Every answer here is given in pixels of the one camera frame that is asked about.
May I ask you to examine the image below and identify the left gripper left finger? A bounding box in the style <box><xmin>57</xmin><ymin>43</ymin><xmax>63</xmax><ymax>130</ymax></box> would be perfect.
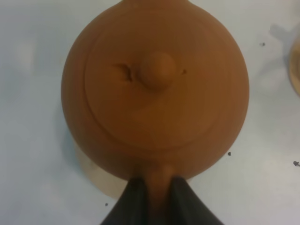
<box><xmin>101</xmin><ymin>178</ymin><xmax>150</xmax><ymax>225</ymax></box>

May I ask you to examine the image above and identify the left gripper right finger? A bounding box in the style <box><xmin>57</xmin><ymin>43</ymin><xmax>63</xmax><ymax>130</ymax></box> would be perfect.
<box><xmin>167</xmin><ymin>177</ymin><xmax>223</xmax><ymax>225</ymax></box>

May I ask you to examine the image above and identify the brown clay teapot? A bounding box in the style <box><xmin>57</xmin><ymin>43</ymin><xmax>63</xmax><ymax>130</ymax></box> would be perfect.
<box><xmin>61</xmin><ymin>0</ymin><xmax>249</xmax><ymax>225</ymax></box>

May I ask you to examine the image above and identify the beige round teapot coaster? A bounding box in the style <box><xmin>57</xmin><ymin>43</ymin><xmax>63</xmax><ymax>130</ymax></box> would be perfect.
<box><xmin>75</xmin><ymin>142</ymin><xmax>127</xmax><ymax>199</ymax></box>

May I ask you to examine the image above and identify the right orange cup coaster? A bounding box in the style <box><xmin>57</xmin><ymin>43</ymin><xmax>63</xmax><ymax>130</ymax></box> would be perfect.
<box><xmin>288</xmin><ymin>35</ymin><xmax>300</xmax><ymax>95</ymax></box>

